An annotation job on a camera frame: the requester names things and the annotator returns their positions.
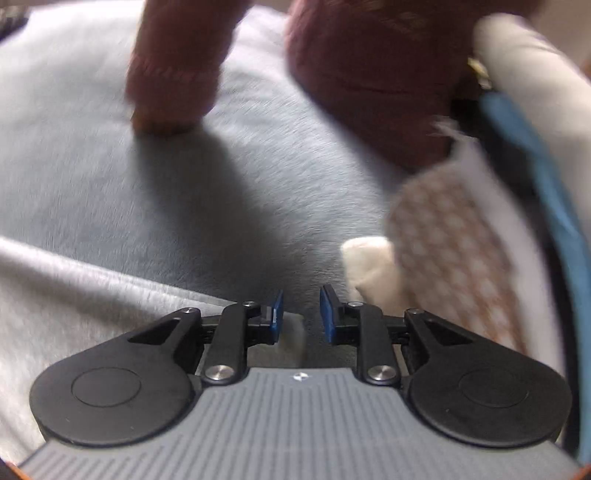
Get grey sweatpants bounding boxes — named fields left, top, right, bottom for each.
left=0, top=235, right=309, bottom=462

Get folded cream garment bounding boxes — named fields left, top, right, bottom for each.
left=341, top=236, right=411, bottom=316

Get folded pink tweed garment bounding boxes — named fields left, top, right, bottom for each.
left=388, top=164, right=528, bottom=354

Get person in maroon jacket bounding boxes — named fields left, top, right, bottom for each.
left=125, top=0, right=482, bottom=173

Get folded blue garment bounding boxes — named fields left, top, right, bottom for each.
left=479, top=92, right=590, bottom=463

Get folded white top garment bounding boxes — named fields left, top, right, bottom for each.
left=474, top=14, right=590, bottom=235

